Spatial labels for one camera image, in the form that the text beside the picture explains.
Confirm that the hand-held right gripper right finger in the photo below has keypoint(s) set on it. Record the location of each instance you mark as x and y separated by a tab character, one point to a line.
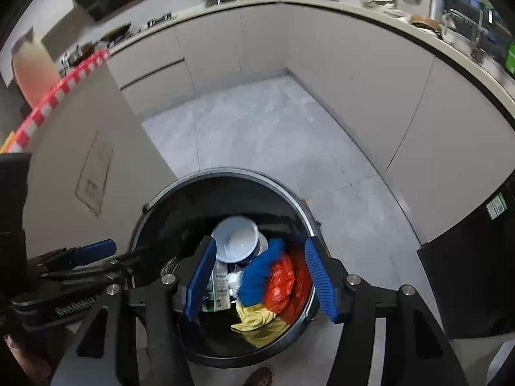
318	277

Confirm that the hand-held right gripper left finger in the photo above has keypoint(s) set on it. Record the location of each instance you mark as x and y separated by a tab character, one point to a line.
201	277

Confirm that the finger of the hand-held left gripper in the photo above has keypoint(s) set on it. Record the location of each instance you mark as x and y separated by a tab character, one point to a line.
94	248
120	263

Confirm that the red paper cup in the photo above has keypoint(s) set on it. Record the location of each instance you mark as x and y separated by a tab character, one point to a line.
301	281

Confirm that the green white carton box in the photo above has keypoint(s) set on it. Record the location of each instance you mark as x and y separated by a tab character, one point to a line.
219	285

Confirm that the white paper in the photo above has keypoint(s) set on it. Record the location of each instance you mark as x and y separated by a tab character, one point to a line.
235	281

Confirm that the red plastic bag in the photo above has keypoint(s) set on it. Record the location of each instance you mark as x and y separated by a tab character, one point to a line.
279	285

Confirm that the small blue bowl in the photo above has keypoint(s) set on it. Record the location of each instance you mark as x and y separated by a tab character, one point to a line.
235	239

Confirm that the blue cloth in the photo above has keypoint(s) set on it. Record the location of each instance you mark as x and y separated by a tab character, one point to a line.
257	277

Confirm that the black round trash bin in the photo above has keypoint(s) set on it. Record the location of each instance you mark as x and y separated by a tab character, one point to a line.
169	217

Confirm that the yellow cloth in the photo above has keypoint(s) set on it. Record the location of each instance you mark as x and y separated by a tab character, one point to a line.
257	321

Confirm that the person's left forearm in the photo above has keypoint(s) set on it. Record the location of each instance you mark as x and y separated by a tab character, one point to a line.
24	358

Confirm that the beige kitchen island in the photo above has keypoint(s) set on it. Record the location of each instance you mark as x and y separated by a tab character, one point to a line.
60	169

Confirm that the clear document sleeve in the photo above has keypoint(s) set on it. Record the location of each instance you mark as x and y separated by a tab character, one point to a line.
94	173

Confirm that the person's brown shoe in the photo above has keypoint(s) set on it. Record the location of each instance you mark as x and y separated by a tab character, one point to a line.
259	376

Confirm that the red white checked tablecloth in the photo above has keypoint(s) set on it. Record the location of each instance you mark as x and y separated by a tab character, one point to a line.
48	98

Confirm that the pink thermos jug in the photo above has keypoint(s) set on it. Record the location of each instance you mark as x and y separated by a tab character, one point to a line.
36	72

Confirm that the black appliance with green label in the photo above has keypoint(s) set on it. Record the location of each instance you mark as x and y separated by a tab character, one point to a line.
466	273

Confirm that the black wok with lid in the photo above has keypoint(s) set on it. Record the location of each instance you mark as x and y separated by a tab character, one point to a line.
116	35

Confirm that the grey base cabinets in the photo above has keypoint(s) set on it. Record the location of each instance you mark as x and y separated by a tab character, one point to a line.
342	68

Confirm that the black gas stove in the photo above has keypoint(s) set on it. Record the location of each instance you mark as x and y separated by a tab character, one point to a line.
161	21

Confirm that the grey kitchen counter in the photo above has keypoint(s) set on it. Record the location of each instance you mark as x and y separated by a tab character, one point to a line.
362	10

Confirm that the wooden bowl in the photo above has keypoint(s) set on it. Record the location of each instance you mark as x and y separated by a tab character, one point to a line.
424	22

